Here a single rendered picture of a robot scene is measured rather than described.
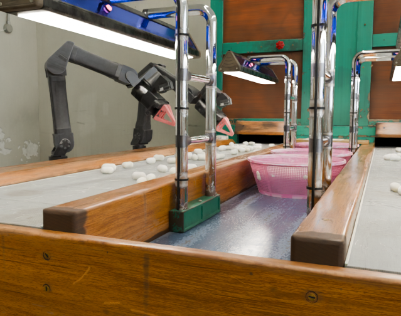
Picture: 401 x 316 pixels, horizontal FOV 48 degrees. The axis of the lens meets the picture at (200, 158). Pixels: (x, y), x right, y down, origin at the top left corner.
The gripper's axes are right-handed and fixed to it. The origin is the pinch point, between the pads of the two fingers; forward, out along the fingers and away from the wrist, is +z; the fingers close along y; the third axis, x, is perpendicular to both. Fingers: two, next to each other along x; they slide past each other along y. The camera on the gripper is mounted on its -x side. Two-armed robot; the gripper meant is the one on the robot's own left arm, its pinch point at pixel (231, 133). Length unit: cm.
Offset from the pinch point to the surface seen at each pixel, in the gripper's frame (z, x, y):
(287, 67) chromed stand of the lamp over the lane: 1.8, -35.6, -8.9
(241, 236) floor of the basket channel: 36, -13, -104
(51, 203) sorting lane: 10, 0, -120
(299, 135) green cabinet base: 17, -12, 48
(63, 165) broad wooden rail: -8, 13, -89
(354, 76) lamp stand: 22, -48, -9
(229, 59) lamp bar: -11.0, -25.9, -30.1
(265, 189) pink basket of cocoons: 31, -11, -63
